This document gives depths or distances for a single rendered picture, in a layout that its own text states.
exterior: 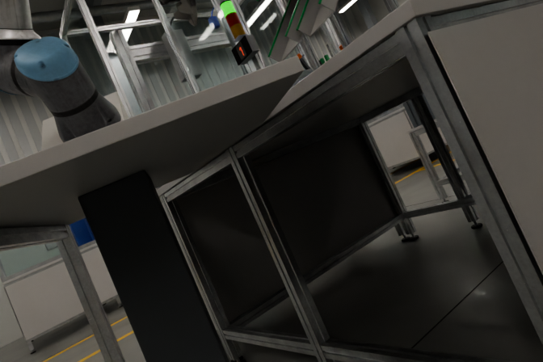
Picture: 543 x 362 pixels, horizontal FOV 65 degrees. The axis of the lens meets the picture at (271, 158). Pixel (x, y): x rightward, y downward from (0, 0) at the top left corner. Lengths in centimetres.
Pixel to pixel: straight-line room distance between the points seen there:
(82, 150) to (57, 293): 542
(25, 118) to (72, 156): 897
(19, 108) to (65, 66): 873
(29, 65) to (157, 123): 42
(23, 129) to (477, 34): 914
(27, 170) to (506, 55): 85
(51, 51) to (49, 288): 517
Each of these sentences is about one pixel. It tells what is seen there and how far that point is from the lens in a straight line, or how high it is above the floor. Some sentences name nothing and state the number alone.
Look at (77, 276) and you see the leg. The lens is 155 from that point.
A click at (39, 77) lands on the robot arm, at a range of 103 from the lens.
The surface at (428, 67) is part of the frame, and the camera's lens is 77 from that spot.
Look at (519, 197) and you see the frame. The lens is 81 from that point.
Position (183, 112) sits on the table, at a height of 84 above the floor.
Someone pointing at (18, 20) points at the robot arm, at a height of 125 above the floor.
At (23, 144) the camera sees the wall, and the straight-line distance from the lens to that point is 949.
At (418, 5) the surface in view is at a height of 85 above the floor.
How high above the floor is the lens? 68
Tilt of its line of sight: 3 degrees up
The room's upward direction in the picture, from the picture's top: 24 degrees counter-clockwise
